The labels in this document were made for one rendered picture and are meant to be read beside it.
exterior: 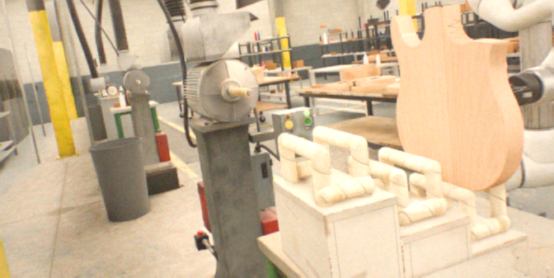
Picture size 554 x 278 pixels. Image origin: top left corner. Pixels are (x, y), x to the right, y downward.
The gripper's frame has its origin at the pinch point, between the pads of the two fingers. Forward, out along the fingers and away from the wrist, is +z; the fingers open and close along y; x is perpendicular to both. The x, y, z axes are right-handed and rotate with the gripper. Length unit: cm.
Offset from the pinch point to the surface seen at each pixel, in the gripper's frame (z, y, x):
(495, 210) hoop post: 0.2, -9.0, -22.6
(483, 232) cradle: 5.7, -10.8, -25.3
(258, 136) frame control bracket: 17, 106, -19
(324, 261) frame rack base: 41.7, -10.8, -20.7
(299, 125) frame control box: 0, 97, -16
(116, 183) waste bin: 87, 353, -84
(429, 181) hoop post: 16.2, -8.8, -12.2
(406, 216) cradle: 23.6, -10.7, -17.0
